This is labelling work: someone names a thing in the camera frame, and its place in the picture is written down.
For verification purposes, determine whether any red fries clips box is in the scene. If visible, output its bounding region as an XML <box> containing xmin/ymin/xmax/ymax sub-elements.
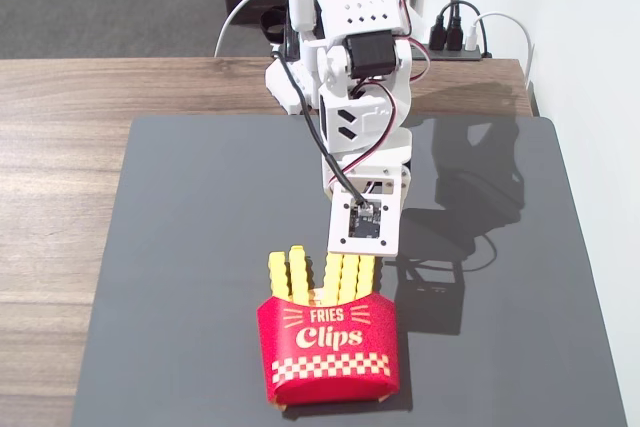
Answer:
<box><xmin>256</xmin><ymin>289</ymin><xmax>401</xmax><ymax>411</ymax></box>

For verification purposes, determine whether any black power strip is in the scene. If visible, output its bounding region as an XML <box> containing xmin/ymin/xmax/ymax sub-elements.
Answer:
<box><xmin>424</xmin><ymin>44</ymin><xmax>494</xmax><ymax>62</ymax></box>

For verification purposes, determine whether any white power cable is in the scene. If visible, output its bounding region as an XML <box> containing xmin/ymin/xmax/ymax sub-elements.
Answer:
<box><xmin>213</xmin><ymin>0</ymin><xmax>291</xmax><ymax>59</ymax></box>

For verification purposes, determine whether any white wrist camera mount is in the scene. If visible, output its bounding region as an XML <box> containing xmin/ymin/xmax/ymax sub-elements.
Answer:
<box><xmin>326</xmin><ymin>183</ymin><xmax>403</xmax><ymax>257</ymax></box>

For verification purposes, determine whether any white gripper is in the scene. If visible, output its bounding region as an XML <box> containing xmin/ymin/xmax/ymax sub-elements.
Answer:
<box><xmin>321</xmin><ymin>134</ymin><xmax>414</xmax><ymax>199</ymax></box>

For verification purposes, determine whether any black plug with cable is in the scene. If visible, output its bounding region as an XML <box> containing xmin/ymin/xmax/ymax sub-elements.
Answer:
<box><xmin>444</xmin><ymin>0</ymin><xmax>482</xmax><ymax>52</ymax></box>
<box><xmin>428</xmin><ymin>0</ymin><xmax>462</xmax><ymax>52</ymax></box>

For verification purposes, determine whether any red black servo wire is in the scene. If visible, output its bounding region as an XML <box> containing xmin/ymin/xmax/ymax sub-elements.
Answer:
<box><xmin>339</xmin><ymin>80</ymin><xmax>399</xmax><ymax>179</ymax></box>
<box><xmin>402</xmin><ymin>35</ymin><xmax>433</xmax><ymax>84</ymax></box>

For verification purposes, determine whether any white plug with cable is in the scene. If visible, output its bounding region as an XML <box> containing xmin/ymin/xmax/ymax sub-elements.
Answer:
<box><xmin>466</xmin><ymin>10</ymin><xmax>534</xmax><ymax>91</ymax></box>

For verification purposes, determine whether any black camera cable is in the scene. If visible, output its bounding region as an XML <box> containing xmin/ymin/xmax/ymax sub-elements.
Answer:
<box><xmin>270</xmin><ymin>49</ymin><xmax>372</xmax><ymax>209</ymax></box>

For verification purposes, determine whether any dark grey mat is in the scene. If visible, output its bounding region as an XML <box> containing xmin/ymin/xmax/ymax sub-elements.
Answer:
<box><xmin>69</xmin><ymin>114</ymin><xmax>629</xmax><ymax>427</ymax></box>

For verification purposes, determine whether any yellow wavy fry clip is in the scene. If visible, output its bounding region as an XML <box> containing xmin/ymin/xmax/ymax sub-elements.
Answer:
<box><xmin>321</xmin><ymin>253</ymin><xmax>344</xmax><ymax>307</ymax></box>
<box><xmin>267</xmin><ymin>251</ymin><xmax>292</xmax><ymax>299</ymax></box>
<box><xmin>340</xmin><ymin>254</ymin><xmax>361</xmax><ymax>301</ymax></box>
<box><xmin>287</xmin><ymin>244</ymin><xmax>312</xmax><ymax>304</ymax></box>
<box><xmin>356</xmin><ymin>255</ymin><xmax>378</xmax><ymax>299</ymax></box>

